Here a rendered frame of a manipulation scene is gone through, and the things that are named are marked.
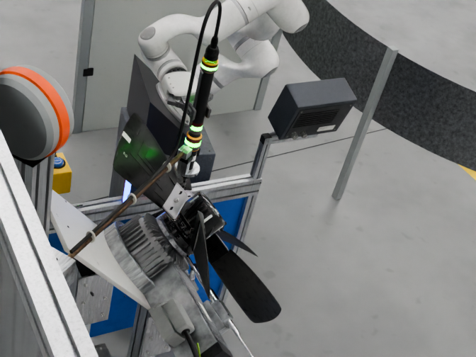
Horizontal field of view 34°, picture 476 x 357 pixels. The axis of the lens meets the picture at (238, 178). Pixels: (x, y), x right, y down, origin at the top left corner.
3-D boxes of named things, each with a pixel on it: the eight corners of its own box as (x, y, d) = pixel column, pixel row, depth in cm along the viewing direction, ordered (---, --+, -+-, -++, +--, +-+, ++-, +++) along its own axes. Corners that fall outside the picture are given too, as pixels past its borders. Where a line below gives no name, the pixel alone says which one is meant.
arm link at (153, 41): (235, -12, 214) (142, 48, 212) (251, 29, 227) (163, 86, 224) (219, -27, 220) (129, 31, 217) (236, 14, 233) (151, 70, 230)
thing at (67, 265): (44, 312, 167) (46, 286, 162) (18, 297, 169) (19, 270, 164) (74, 284, 175) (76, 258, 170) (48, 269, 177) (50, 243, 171)
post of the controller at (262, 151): (253, 179, 294) (265, 138, 282) (249, 174, 296) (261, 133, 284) (260, 178, 296) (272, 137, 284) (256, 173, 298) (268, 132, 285)
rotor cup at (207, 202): (183, 248, 214) (221, 220, 213) (156, 207, 219) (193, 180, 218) (199, 257, 227) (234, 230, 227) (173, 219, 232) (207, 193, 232)
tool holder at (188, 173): (188, 185, 217) (193, 157, 210) (166, 173, 218) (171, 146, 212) (203, 168, 223) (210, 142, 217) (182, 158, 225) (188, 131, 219)
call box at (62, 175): (20, 204, 244) (21, 178, 237) (11, 183, 250) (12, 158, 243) (70, 195, 251) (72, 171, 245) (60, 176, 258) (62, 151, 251)
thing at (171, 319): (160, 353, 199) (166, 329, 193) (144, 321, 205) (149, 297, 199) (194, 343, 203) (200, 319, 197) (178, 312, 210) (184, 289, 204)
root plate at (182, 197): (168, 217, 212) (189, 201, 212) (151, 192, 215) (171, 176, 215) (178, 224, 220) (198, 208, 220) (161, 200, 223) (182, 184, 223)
